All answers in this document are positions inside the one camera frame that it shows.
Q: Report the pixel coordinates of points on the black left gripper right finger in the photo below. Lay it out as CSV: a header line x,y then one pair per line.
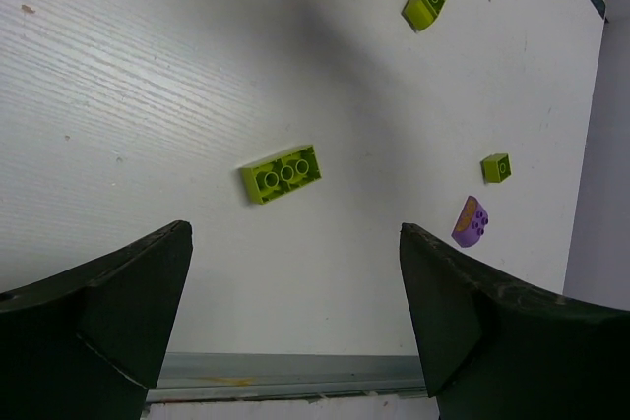
x,y
492,346

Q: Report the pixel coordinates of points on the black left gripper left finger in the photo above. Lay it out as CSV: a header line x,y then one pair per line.
x,y
89,342

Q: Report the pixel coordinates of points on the purple curved lego brick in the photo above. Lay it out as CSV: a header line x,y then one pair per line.
x,y
471,223

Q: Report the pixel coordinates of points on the lime small lego front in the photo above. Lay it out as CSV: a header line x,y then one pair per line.
x,y
496,168

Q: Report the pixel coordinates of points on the lime long lego brick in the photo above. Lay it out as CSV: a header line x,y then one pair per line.
x,y
277,175

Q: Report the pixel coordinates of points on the lime curved lego brick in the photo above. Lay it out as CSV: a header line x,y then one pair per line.
x,y
421,14

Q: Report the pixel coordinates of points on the aluminium table frame rail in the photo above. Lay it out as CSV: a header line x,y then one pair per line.
x,y
227,377

